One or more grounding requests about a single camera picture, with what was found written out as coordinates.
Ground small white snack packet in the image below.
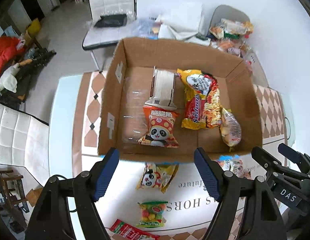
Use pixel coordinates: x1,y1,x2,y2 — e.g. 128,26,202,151
216,156,252,179

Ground red snack packet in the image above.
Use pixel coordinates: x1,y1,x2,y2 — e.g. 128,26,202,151
109,219,160,240

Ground green fruit candy bag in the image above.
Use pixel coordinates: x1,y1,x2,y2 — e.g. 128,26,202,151
138,201,168,228

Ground yellow panda snack bag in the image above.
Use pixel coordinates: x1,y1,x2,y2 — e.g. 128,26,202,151
136,163,179,193

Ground grey chair with snacks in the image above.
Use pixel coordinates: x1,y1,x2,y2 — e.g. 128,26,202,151
209,5,269,87

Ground white cookie snack bag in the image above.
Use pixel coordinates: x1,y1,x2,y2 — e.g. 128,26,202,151
220,108,242,152

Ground wooden stool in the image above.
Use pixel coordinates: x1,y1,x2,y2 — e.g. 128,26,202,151
0,170,29,213

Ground white padded sofa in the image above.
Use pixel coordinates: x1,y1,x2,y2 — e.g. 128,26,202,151
0,104,50,186

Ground yellow red noodle packet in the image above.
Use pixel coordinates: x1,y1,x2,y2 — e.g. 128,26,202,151
177,69,221,130

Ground orange panda snack bag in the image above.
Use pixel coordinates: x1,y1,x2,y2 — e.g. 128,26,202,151
138,104,179,148

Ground brown cardboard box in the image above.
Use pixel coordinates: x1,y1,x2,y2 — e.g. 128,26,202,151
98,37,263,163

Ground white paper carton pack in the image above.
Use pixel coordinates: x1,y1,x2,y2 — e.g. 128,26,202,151
145,67,177,110

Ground pile of snack packets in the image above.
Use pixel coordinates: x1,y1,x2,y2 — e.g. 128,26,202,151
209,18,254,59

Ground white cloth bag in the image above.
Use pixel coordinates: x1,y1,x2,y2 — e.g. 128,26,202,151
156,2,204,41

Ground red bag on floor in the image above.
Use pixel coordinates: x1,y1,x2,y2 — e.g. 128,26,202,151
0,36,25,74

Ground yellow box on floor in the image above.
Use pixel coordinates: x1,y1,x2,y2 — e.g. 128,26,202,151
25,18,41,38

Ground black bag on chair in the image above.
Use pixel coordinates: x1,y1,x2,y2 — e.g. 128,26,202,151
94,14,127,28

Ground white leather chair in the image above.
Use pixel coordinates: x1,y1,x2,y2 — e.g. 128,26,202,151
82,0,135,71

